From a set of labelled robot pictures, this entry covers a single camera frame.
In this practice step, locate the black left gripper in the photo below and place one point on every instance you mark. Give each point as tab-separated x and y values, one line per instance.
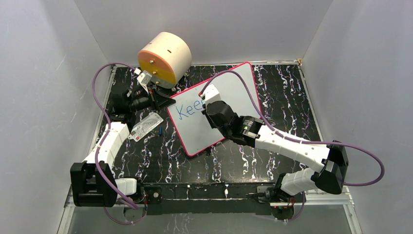
158	100

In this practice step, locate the pink framed whiteboard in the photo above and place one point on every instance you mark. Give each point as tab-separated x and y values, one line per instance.
192	126

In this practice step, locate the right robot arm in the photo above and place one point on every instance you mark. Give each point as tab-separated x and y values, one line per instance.
326	164

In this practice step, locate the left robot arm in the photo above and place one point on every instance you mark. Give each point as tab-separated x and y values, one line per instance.
132	113

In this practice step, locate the clear plastic marker package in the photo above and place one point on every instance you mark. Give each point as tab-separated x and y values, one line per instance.
145	126

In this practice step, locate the round pastel drawer cabinet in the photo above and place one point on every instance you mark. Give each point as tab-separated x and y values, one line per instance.
167	58

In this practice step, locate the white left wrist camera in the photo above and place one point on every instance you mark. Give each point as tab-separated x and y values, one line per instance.
144	78

